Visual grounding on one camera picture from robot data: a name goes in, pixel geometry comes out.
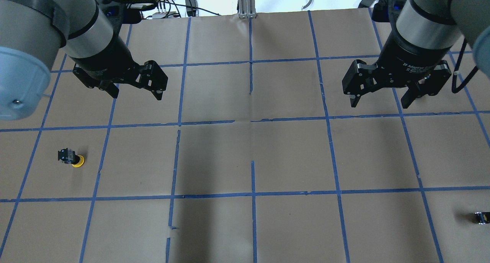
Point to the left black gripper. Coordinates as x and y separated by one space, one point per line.
104 59

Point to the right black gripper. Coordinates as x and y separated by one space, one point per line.
406 58

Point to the yellow push button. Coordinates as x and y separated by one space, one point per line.
69 156

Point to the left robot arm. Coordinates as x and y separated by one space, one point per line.
33 32

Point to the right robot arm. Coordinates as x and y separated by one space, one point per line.
422 33

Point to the green push button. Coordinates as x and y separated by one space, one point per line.
482 217

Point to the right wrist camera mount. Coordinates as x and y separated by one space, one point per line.
385 11

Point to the aluminium frame post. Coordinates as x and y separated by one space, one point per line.
246 9

